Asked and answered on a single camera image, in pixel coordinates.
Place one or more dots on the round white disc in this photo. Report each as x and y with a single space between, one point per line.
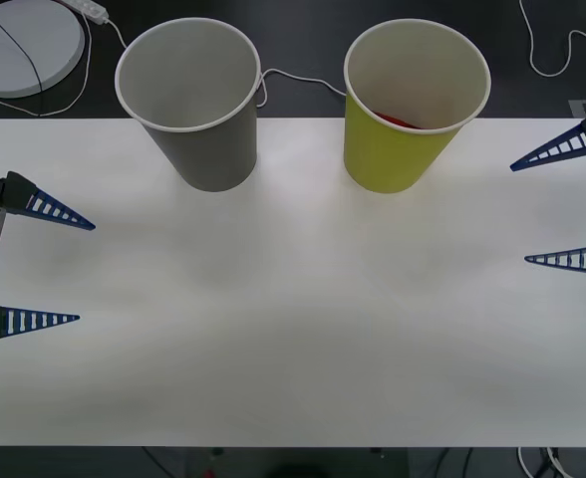
19 50

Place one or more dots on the grey plastic waste bin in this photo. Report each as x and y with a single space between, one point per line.
198 149

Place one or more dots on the white power strip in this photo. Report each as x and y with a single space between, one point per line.
89 9

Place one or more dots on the red drink can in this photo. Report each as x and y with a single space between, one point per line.
397 120

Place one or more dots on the yellow-green plastic waste bin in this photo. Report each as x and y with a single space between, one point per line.
392 159

